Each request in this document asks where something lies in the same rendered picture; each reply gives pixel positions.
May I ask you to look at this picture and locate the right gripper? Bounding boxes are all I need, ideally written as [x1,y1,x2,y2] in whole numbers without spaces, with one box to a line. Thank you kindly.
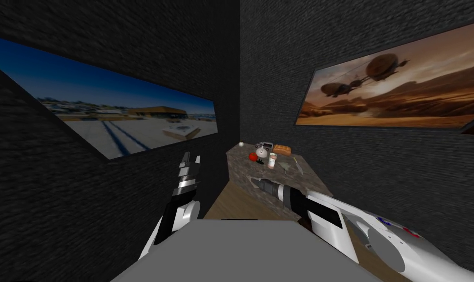
[251,177,282,197]

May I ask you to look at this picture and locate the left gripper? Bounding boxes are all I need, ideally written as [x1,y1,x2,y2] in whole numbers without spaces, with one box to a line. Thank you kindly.
[177,151,201,178]

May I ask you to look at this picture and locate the silver kettle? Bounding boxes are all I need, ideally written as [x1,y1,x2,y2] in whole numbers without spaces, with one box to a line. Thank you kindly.
[255,141,274,159]

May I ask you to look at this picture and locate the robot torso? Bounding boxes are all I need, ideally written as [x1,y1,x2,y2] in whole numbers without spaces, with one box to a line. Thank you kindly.
[111,219,383,282]

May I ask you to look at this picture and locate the blue sky landscape wall picture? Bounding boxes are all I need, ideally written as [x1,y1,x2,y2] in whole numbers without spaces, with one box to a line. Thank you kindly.
[0,33,219,160]

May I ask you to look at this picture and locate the brown airships wall picture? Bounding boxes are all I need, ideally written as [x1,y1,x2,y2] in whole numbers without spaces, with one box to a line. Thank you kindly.
[295,19,474,130]

